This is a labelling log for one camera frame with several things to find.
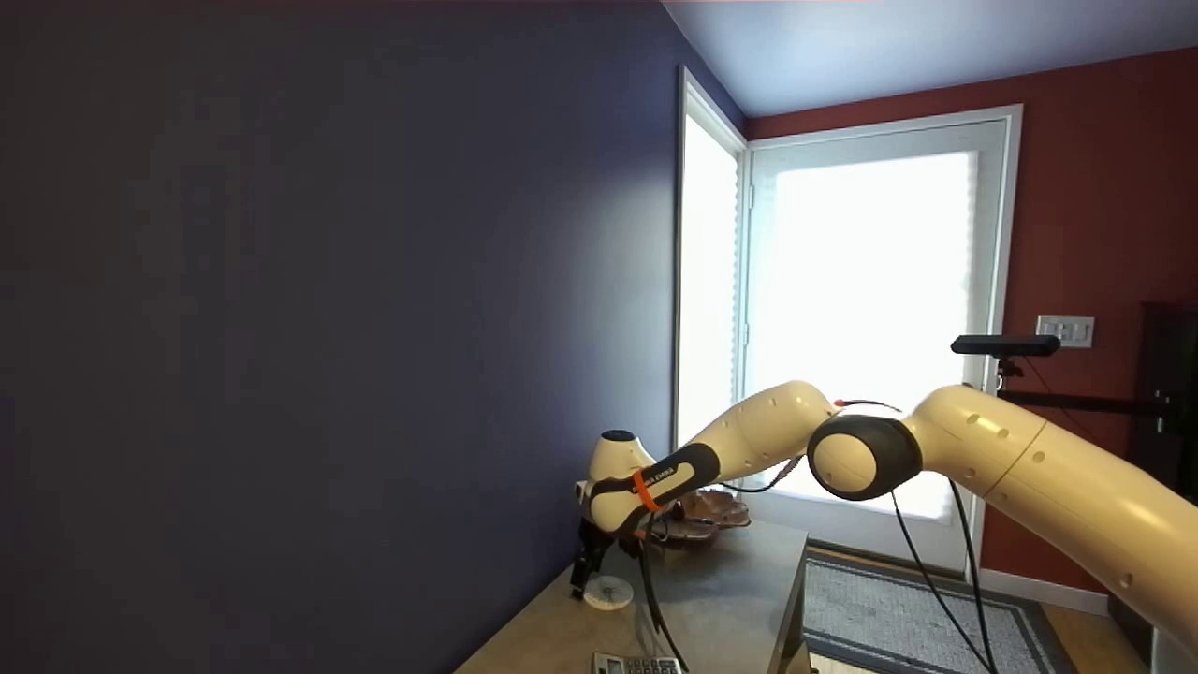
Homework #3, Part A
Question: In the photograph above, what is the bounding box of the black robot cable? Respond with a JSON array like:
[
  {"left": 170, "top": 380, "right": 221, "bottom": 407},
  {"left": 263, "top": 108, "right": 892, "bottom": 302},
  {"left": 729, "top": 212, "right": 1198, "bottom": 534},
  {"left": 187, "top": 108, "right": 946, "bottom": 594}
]
[{"left": 888, "top": 480, "right": 1003, "bottom": 674}]

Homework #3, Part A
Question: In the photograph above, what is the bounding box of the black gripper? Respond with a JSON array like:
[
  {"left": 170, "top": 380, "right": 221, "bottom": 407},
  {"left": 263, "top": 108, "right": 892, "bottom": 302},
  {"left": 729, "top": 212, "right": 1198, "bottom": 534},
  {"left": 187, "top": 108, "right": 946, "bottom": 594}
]
[{"left": 568, "top": 513, "right": 615, "bottom": 602}]

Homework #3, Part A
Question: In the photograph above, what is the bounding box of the white disc with radial lines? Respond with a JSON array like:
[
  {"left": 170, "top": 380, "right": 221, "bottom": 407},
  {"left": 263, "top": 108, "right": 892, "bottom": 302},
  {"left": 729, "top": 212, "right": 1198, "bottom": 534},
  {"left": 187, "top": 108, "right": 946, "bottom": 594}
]
[{"left": 581, "top": 572, "right": 636, "bottom": 614}]

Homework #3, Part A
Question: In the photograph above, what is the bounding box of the black camera on stand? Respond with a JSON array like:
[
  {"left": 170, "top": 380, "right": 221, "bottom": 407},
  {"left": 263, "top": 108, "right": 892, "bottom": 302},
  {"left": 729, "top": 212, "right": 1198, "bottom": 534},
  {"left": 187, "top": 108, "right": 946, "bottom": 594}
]
[{"left": 946, "top": 331, "right": 1063, "bottom": 401}]

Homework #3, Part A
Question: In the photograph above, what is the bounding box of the grey floor rug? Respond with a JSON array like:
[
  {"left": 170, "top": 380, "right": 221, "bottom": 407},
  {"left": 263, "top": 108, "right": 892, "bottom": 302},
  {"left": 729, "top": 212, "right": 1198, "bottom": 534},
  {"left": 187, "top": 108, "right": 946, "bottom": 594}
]
[{"left": 782, "top": 534, "right": 1082, "bottom": 674}]

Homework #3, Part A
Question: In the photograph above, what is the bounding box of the white framed window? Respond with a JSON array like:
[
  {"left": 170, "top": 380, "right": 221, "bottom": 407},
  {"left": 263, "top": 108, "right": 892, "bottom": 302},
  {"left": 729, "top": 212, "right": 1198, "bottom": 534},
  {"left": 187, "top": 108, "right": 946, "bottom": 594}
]
[{"left": 670, "top": 68, "right": 1027, "bottom": 577}]

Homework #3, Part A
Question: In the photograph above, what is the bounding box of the dark wooden cabinet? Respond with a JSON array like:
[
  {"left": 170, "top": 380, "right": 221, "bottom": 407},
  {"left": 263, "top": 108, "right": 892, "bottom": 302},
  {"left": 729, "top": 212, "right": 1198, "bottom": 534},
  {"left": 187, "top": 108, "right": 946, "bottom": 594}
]
[{"left": 1132, "top": 301, "right": 1198, "bottom": 503}]

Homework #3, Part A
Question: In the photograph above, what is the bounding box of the white wall switch plate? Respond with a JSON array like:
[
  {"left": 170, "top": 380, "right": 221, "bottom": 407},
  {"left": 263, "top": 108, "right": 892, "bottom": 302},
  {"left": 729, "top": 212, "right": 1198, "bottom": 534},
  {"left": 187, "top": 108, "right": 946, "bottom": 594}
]
[{"left": 1033, "top": 312, "right": 1102, "bottom": 353}]

